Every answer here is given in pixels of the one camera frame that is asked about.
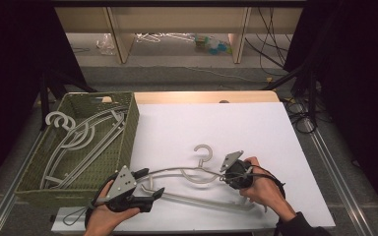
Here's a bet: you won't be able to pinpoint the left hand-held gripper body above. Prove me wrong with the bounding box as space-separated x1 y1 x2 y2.
105 165 154 213

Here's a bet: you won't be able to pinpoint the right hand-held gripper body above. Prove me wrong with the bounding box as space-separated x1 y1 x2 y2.
220 150 254 190

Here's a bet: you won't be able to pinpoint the green woven basket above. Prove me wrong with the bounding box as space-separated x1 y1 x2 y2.
14 91 141 208

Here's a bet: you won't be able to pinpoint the grey plastic clothes hanger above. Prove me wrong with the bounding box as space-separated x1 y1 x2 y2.
39 104 129 191
43 109 127 191
140 144 268 212

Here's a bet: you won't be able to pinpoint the person's right hand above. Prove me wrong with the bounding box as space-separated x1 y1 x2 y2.
239 156 296 222

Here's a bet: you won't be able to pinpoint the person's left hand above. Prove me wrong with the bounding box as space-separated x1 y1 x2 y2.
84 188 141 236

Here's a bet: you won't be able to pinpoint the black metal stand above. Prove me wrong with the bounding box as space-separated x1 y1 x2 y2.
38 68 97 132
261 60 320 128

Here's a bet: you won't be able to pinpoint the colourful plastic toys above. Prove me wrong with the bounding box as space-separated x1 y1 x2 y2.
194 33 233 56

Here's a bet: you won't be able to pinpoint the clear plastic bag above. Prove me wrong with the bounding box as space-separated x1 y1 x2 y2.
95 32 117 56

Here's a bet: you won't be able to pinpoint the black curtain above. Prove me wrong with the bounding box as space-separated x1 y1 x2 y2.
283 0 378 215
0 0 88 198

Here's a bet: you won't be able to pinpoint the beige wooden shelf unit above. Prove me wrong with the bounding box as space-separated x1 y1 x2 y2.
54 6 304 65

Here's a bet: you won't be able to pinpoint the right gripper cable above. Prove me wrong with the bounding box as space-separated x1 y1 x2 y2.
250 165 287 202

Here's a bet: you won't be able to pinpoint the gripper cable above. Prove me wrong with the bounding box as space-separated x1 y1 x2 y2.
250 165 287 202
62 172 119 227

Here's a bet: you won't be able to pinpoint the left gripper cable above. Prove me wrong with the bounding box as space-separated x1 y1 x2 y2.
62 172 119 227

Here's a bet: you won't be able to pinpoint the black floor cable bundle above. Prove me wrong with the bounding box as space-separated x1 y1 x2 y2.
283 97 321 136

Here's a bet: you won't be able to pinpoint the metal floor rail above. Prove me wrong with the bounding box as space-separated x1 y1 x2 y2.
302 117 377 236
0 130 48 236

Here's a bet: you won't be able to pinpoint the thin light floor cable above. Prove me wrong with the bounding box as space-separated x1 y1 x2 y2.
137 64 272 84

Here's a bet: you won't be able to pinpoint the white wire hangers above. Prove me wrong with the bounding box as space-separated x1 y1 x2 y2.
135 31 195 44

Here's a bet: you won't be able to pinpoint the black hanging cables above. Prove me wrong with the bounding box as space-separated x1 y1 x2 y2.
243 7 293 70

